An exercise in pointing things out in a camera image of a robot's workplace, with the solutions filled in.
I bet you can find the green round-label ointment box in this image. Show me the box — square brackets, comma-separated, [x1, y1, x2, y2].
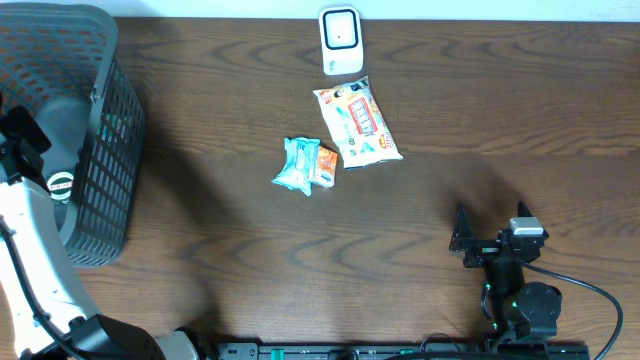
[47, 171, 74, 204]

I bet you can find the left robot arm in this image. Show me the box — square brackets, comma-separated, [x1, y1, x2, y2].
[1, 177, 218, 360]

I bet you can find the grey plastic mesh basket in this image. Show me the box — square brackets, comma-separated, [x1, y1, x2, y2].
[1, 2, 146, 268]

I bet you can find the small orange snack packet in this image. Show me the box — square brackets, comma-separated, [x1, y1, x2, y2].
[311, 146, 338, 188]

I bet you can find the teal wet wipes pack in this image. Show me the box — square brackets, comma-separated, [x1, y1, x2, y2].
[272, 137, 320, 196]

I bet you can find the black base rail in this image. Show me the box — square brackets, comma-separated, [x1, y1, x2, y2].
[215, 340, 590, 360]

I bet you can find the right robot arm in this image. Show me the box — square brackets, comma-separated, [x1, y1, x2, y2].
[449, 201, 562, 345]

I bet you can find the white barcode scanner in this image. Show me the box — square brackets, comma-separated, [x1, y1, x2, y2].
[318, 6, 364, 76]

